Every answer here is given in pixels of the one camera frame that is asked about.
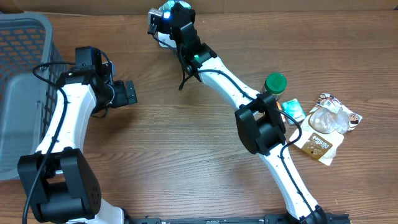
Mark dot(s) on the green lid jar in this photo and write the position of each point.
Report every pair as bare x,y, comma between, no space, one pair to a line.
275,84

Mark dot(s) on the beige powder pouch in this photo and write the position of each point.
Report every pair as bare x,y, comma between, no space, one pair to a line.
324,129

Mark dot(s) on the teal snack packet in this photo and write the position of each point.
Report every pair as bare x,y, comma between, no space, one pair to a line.
170,4

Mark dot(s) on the orange tissue packet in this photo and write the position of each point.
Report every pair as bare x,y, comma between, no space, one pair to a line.
282,115

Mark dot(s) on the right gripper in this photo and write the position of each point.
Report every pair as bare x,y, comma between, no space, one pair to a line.
191,11

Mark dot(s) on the white barcode scanner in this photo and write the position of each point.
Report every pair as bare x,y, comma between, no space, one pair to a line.
166,39

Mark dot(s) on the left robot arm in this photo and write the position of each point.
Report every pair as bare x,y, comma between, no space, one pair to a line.
58,181

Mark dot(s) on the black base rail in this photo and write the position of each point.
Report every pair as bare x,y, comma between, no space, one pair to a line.
267,219

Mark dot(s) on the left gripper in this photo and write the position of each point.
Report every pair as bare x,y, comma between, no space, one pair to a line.
121,97

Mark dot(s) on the grey plastic mesh basket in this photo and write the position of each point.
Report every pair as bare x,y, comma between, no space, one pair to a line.
27,103

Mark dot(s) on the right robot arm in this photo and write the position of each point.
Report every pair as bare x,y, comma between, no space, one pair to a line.
259,121

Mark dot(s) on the teal white tissue packet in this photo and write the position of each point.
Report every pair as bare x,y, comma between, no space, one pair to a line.
293,108

